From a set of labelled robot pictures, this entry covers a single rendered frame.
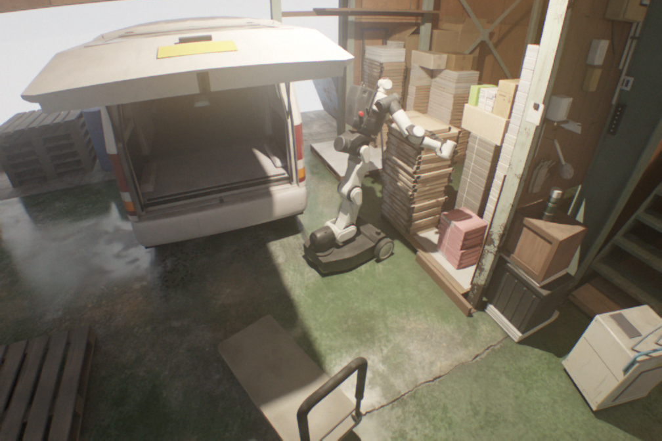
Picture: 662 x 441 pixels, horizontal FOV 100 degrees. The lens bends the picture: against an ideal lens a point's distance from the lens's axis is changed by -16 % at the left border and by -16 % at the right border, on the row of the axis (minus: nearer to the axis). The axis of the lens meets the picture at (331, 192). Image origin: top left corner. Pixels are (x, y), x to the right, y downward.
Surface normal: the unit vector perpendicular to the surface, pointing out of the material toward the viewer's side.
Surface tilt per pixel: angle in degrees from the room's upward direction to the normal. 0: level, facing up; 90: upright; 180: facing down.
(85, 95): 106
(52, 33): 90
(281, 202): 86
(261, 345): 0
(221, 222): 89
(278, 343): 0
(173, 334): 0
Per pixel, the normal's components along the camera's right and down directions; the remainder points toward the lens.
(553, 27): -0.92, 0.20
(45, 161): 0.44, 0.46
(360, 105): 0.29, 0.36
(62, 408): 0.00, -0.86
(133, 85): 0.37, 0.70
